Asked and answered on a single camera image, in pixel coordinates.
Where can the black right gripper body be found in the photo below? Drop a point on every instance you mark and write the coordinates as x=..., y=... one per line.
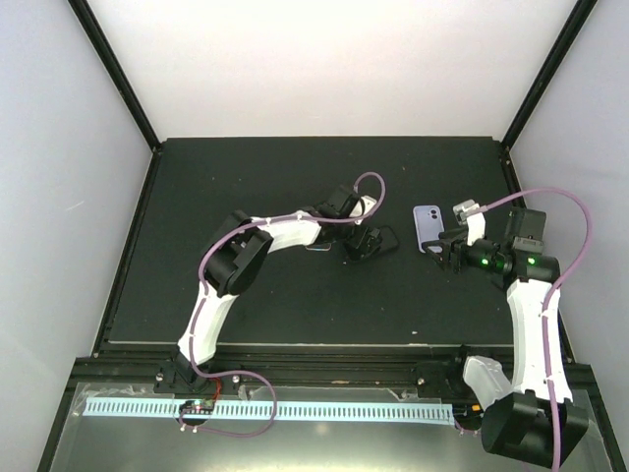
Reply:
x=457, y=245

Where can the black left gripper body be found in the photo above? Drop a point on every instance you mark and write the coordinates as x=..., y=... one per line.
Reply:
x=357, y=242

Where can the lavender phone case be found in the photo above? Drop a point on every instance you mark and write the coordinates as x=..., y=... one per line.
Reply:
x=428, y=224

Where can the phone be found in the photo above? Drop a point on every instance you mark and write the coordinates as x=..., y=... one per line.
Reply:
x=319, y=247
x=385, y=241

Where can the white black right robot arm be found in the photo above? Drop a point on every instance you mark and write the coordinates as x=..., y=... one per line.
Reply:
x=529, y=416

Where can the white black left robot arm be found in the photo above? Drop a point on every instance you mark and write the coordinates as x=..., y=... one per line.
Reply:
x=235, y=257

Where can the phone in pink case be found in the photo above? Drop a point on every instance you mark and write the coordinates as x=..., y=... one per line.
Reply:
x=319, y=247

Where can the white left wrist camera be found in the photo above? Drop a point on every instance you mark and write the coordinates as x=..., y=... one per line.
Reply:
x=364, y=205

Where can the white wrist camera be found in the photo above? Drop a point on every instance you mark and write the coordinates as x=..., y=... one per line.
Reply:
x=364, y=205
x=469, y=215

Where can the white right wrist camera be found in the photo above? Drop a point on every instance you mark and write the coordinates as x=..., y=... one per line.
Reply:
x=469, y=215

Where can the light blue slotted cable duct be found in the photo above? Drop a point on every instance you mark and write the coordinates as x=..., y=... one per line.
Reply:
x=300, y=411

